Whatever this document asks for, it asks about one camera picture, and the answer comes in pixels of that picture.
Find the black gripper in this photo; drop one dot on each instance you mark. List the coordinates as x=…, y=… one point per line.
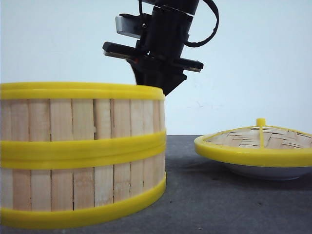
x=156, y=58

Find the bamboo steamer basket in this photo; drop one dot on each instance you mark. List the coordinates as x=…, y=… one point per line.
x=51, y=199
x=62, y=124

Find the woven bamboo steamer lid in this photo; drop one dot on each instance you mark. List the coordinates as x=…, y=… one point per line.
x=259, y=145

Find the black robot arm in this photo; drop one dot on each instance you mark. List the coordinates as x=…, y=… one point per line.
x=175, y=5

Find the white ceramic plate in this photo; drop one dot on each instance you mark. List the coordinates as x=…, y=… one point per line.
x=267, y=173

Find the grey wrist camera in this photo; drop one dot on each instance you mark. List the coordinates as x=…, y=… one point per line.
x=129, y=25

